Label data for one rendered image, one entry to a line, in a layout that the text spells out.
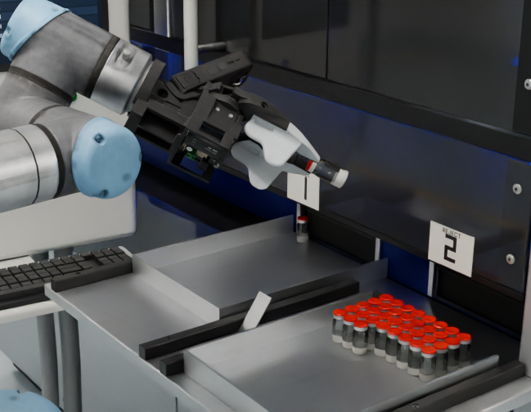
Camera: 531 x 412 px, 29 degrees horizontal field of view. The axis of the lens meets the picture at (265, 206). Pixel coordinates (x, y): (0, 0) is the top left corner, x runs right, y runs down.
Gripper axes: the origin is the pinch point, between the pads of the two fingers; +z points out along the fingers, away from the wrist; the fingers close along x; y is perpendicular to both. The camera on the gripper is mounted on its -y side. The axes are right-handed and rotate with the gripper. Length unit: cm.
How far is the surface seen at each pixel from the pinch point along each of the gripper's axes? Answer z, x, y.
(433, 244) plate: 26.6, -24.8, -17.7
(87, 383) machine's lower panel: -4, -160, -36
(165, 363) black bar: -1.2, -37.8, 11.7
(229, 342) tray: 5.8, -37.2, 4.7
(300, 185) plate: 9, -45, -33
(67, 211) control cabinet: -25, -85, -33
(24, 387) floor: -19, -212, -50
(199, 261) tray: 0, -62, -21
